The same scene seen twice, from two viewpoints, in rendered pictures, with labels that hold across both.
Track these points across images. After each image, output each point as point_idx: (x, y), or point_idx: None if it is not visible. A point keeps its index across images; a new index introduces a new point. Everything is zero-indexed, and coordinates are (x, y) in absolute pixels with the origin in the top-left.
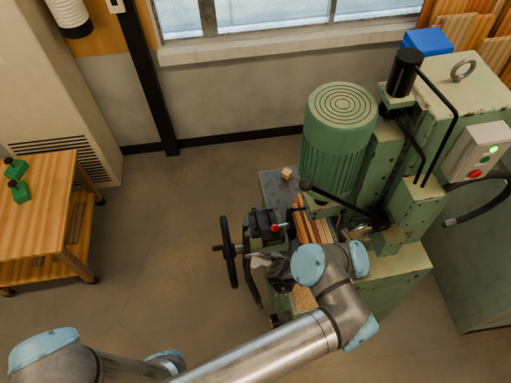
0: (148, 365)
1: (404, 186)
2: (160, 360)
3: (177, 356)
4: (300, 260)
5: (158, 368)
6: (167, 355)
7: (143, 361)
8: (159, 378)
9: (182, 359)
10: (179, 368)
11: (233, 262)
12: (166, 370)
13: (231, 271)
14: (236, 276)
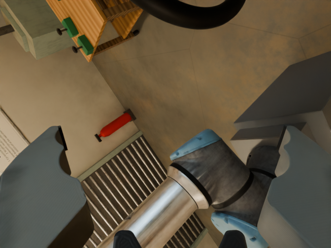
0: (138, 231)
1: None
2: (174, 172)
3: (197, 151)
4: None
5: (160, 212)
6: (183, 155)
7: (133, 225)
8: (162, 229)
9: (208, 146)
10: (201, 170)
11: (165, 5)
12: (179, 193)
13: (180, 25)
14: (204, 20)
